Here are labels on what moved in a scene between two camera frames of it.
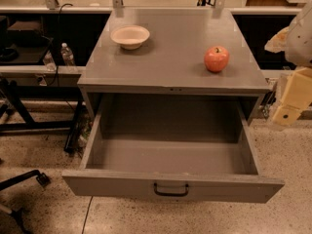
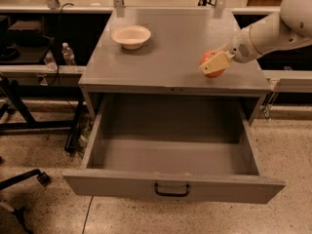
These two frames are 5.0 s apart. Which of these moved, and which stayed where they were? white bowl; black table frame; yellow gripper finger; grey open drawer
Moved: yellow gripper finger
Stayed: white bowl; black table frame; grey open drawer
